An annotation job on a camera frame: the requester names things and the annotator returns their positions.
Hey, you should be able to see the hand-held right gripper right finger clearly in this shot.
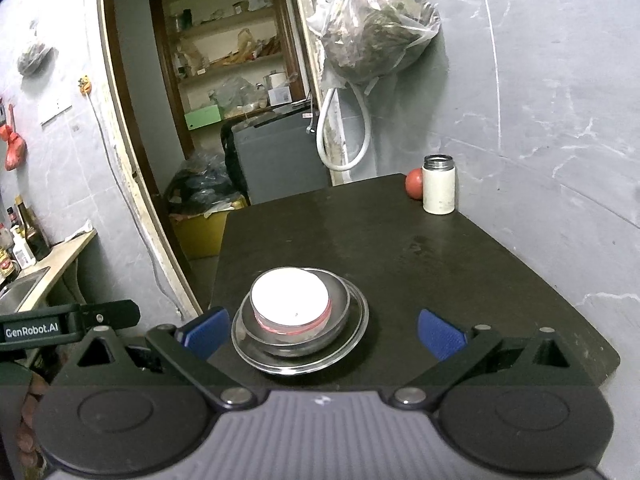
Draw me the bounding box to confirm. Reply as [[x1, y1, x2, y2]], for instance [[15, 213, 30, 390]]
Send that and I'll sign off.
[[387, 308, 586, 411]]

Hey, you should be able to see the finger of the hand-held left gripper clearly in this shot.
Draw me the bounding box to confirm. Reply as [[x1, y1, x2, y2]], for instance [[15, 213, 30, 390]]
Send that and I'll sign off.
[[75, 298, 142, 334]]

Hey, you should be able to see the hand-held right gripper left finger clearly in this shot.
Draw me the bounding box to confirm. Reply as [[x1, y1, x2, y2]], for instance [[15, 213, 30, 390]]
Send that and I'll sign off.
[[65, 306, 260, 411]]

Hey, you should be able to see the stainless steel plate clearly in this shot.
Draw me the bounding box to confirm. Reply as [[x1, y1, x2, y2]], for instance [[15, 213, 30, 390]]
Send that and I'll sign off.
[[231, 271, 370, 377]]

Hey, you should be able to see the stainless steel bowl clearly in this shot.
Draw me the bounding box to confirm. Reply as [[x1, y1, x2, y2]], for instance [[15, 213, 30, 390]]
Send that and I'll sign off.
[[239, 268, 351, 357]]

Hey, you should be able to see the person's left hand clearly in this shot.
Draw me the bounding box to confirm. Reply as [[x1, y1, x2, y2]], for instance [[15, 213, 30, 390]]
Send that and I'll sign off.
[[19, 374, 52, 462]]

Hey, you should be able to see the steel sink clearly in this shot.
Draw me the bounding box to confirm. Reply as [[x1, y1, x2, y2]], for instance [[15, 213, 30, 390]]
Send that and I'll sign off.
[[0, 266, 51, 313]]

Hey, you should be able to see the beige kitchen counter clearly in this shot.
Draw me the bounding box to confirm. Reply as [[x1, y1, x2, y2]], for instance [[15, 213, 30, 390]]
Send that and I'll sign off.
[[0, 230, 98, 317]]

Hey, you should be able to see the white bottle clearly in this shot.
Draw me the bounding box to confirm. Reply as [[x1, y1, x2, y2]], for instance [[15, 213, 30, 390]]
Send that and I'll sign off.
[[11, 227, 34, 268]]

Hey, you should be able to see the dark sauce bottle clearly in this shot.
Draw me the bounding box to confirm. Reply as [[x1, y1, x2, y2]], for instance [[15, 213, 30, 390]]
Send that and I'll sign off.
[[15, 195, 42, 255]]

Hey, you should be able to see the white thermos cup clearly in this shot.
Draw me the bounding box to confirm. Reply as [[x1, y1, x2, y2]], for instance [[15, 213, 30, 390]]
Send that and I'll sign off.
[[422, 155, 456, 216]]

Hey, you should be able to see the red tomato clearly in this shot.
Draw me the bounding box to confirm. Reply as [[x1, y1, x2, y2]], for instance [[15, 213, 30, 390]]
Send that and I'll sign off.
[[405, 169, 425, 200]]

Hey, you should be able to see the red plastic bag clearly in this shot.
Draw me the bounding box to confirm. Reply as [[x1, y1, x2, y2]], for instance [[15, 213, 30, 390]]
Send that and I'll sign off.
[[0, 105, 28, 172]]

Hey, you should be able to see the green box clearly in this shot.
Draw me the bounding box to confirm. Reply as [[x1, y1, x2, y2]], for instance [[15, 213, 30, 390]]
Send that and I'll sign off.
[[184, 105, 223, 132]]

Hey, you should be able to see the wooden shelf unit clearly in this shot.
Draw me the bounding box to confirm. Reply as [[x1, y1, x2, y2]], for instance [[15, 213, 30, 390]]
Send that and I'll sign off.
[[148, 0, 308, 161]]

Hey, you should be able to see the small hanging bag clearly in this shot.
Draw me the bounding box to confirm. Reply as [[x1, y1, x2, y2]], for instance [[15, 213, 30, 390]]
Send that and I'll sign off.
[[17, 42, 56, 78]]

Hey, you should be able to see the brown bag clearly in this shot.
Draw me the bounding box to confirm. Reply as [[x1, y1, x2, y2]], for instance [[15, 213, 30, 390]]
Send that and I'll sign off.
[[235, 27, 257, 58]]

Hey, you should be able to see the hanging clear plastic bag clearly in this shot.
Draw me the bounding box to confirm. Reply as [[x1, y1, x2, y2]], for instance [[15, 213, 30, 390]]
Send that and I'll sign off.
[[307, 0, 442, 86]]

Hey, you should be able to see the peeling door frame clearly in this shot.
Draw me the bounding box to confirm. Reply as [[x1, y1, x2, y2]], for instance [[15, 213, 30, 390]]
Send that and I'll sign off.
[[97, 0, 351, 321]]

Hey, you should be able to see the white wall cable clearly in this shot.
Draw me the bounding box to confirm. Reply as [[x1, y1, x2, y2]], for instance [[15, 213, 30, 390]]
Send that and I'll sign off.
[[87, 92, 183, 318]]

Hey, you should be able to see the white wall switch plate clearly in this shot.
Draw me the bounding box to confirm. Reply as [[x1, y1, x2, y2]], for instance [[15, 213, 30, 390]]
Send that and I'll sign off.
[[40, 97, 73, 126]]

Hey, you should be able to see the white hose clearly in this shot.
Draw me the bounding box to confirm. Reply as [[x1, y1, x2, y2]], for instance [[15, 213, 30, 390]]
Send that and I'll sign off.
[[316, 85, 372, 172]]

